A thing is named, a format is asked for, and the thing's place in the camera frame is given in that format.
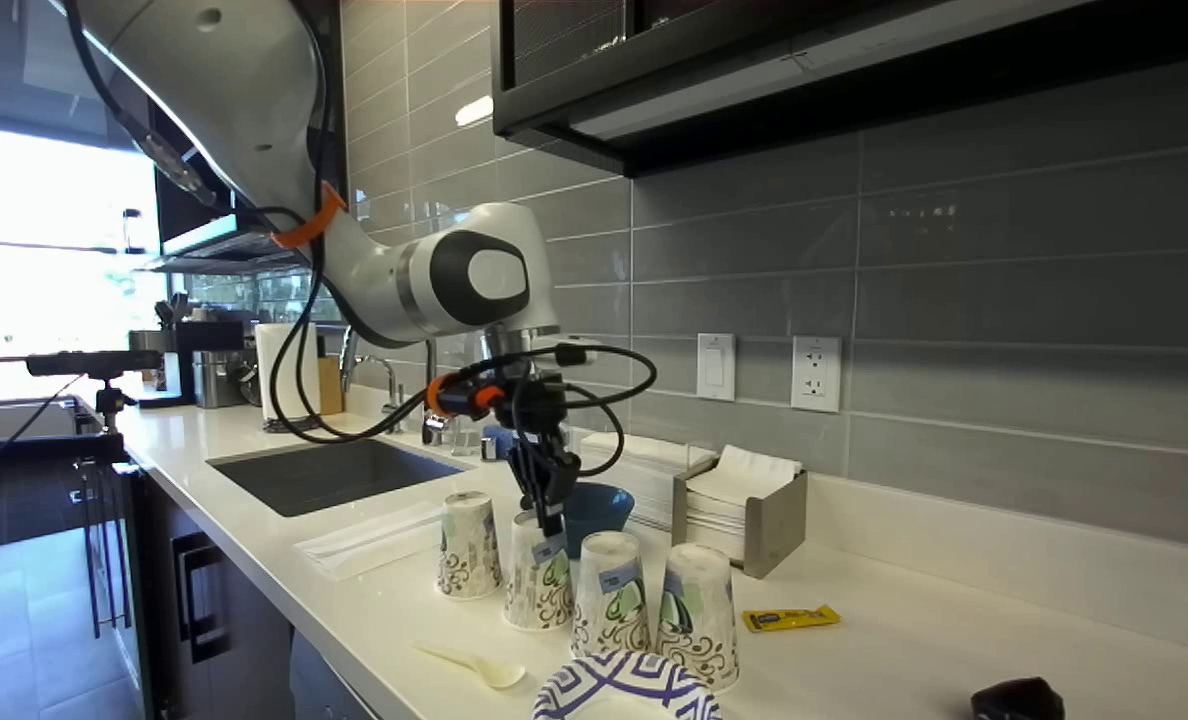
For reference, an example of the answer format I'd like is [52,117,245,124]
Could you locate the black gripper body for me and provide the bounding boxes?
[505,367,577,461]

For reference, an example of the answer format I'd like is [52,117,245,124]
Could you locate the white napkin stack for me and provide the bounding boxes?
[686,441,808,560]

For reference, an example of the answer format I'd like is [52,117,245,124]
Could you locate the blue sponge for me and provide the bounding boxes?
[482,418,526,465]

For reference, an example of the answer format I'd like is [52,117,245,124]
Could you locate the small chrome faucet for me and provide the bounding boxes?
[344,348,412,441]

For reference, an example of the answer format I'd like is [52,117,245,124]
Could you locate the cream plastic spoon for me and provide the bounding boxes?
[417,641,531,694]

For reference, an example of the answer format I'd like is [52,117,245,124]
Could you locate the blue patterned paper plate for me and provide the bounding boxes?
[531,643,727,720]

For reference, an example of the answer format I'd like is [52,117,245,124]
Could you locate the steel kitchen sink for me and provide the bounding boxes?
[203,436,467,518]

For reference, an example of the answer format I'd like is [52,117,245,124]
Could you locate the white napkin box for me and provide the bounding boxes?
[669,465,813,580]

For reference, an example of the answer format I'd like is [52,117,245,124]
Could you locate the yellow packet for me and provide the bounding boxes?
[742,603,843,635]

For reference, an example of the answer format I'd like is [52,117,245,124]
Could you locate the white paper towel roll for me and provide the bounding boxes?
[254,320,327,430]

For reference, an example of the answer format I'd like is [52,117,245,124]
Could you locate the white power outlet plate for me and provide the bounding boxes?
[788,332,849,414]

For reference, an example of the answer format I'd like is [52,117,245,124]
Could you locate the black coffee machine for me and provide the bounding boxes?
[150,294,259,412]

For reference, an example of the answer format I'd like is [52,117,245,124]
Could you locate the dark lower kitchen cabinets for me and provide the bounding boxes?
[125,465,295,720]

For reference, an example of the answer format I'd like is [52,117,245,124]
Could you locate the small black round object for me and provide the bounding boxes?
[968,674,1067,720]

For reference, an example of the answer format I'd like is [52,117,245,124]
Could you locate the black side table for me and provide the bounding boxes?
[0,396,135,557]

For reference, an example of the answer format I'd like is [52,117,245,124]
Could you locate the bright window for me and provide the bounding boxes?
[0,117,170,403]

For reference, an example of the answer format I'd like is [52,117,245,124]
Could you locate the black wrist camera orange trim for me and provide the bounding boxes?
[426,367,509,414]

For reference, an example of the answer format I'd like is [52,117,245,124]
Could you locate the white light switch plate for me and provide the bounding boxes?
[694,327,742,403]

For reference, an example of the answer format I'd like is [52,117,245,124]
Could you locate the orange strap on arm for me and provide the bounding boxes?
[275,183,352,251]

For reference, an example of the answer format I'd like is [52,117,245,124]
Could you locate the dark upper wall cabinet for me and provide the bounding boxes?
[487,0,1188,178]

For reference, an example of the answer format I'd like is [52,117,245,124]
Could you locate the black camera on tripod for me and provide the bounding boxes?
[24,348,135,430]

